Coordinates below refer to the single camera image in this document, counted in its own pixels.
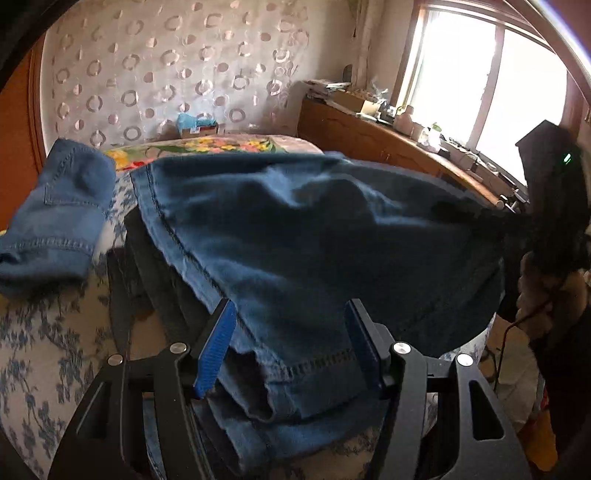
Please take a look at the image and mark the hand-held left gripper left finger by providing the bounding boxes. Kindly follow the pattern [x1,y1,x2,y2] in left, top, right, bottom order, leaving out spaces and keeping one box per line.
[47,298,238,480]

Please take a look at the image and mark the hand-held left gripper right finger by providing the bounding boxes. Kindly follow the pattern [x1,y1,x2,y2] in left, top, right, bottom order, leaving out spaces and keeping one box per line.
[344,298,533,480]

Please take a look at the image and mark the dark blue jeans pants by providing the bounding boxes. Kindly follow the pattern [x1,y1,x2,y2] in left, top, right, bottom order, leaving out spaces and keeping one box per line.
[124,151,532,468]

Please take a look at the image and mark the light blue jeans pants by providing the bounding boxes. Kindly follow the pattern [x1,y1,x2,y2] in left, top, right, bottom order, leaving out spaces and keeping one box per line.
[0,138,117,297]

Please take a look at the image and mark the dark grey pants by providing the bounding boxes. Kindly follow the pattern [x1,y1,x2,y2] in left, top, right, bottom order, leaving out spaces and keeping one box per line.
[107,210,222,370]

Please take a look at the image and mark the person's right hand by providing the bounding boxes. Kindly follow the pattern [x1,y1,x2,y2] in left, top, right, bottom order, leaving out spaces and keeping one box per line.
[515,264,591,343]

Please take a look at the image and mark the window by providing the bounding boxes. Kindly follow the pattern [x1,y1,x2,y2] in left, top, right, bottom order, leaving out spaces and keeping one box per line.
[397,2,583,182]

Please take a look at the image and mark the pink bottle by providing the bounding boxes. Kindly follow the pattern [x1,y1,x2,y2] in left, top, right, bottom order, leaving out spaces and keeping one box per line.
[394,105,415,133]

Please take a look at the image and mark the wooden cabinet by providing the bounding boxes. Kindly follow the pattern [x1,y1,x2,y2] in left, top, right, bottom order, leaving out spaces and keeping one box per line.
[298,95,532,214]

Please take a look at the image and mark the floral blanket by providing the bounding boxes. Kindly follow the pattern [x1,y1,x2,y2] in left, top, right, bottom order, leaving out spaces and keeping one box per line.
[104,134,324,172]

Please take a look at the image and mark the open cardboard box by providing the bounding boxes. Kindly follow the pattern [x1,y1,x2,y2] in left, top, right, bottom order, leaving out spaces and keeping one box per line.
[332,90,383,117]

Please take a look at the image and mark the teal item on box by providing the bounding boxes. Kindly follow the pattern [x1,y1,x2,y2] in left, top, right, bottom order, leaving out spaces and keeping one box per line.
[178,113,221,137]

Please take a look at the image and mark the beige window curtain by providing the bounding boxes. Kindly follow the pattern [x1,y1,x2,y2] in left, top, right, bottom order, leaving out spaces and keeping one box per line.
[346,0,407,93]

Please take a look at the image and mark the stack of papers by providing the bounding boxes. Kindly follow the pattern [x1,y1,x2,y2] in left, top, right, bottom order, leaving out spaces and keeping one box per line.
[305,79,352,99]

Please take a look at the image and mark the wooden wardrobe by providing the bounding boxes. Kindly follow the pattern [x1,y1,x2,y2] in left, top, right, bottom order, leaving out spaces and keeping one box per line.
[0,44,48,232]

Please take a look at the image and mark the black cable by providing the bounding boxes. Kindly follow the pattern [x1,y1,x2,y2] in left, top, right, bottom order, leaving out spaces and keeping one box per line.
[482,300,555,386]

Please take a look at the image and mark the circle patterned wall curtain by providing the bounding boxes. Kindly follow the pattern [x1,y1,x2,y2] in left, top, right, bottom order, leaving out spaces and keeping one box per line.
[41,0,365,146]

